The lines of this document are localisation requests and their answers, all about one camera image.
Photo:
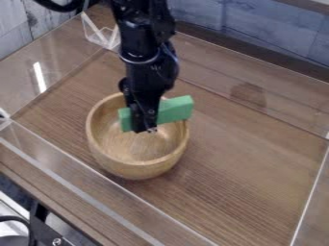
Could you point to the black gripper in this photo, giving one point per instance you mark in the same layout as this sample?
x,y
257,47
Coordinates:
x,y
148,80

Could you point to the green rectangular block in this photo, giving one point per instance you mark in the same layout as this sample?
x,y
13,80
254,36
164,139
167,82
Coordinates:
x,y
174,109

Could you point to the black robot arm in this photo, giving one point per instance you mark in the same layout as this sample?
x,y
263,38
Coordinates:
x,y
146,27

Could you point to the wooden bowl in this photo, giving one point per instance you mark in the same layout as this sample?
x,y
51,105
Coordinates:
x,y
132,156

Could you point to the clear acrylic corner bracket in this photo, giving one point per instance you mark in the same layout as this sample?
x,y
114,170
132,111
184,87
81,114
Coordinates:
x,y
105,37

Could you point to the clear acrylic tray wall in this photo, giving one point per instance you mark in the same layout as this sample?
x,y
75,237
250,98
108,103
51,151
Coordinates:
x,y
108,212

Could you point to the black metal table frame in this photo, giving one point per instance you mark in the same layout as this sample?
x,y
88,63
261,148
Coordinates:
x,y
52,231

